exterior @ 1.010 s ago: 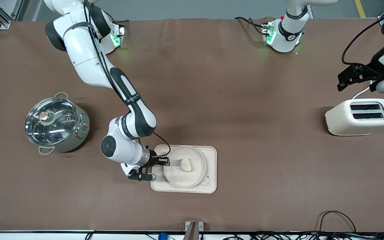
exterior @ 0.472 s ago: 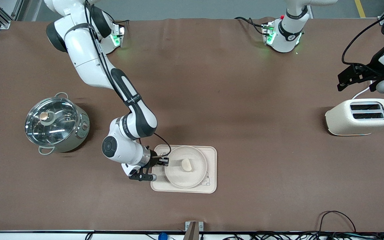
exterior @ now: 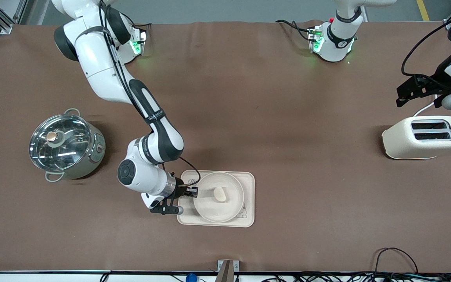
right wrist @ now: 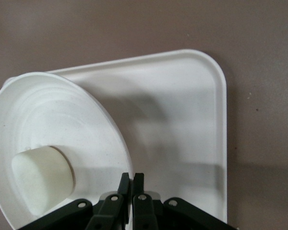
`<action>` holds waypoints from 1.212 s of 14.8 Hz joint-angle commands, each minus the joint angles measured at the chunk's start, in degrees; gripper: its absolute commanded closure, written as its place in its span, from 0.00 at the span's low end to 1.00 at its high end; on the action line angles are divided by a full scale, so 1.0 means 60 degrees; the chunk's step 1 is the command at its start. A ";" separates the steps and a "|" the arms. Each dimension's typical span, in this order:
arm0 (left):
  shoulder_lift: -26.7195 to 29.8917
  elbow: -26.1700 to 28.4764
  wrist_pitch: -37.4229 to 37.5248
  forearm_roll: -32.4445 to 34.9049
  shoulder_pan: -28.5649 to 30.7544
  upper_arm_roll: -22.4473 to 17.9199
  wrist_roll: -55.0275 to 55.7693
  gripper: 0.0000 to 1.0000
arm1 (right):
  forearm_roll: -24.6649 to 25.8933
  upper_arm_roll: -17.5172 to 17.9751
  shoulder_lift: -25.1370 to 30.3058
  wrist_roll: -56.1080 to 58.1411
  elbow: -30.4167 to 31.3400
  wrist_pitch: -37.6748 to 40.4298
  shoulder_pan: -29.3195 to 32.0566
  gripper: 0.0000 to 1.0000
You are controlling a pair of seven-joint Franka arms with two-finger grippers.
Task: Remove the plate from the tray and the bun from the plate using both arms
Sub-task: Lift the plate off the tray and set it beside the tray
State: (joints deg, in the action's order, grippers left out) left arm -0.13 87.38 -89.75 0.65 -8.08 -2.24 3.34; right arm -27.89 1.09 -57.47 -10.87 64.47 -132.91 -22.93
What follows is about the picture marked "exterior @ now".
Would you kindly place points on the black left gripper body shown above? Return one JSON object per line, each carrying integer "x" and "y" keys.
{"x": 439, "y": 77}

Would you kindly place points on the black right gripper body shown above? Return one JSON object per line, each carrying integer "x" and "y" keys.
{"x": 179, "y": 189}

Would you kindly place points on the cream round plate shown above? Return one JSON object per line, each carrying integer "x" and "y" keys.
{"x": 210, "y": 207}

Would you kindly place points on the small pale bun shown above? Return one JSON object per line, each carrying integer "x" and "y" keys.
{"x": 220, "y": 194}

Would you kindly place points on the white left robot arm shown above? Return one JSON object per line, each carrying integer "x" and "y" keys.
{"x": 337, "y": 39}

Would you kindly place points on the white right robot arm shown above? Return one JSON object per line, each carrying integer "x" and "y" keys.
{"x": 104, "y": 66}

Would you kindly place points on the cream two-slot toaster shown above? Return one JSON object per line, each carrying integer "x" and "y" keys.
{"x": 401, "y": 141}

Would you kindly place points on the cream rabbit print tray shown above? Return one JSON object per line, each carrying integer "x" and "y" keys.
{"x": 249, "y": 184}

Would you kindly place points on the blue round knob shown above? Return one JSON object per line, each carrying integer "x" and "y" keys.
{"x": 191, "y": 278}

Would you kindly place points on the steel electric cooking pot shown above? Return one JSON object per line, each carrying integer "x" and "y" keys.
{"x": 94, "y": 152}

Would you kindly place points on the brown table cloth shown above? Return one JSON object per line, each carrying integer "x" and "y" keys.
{"x": 272, "y": 98}

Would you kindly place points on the glass pot lid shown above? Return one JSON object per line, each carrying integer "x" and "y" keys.
{"x": 59, "y": 143}

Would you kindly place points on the metal table edge bracket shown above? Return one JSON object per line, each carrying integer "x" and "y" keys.
{"x": 228, "y": 268}

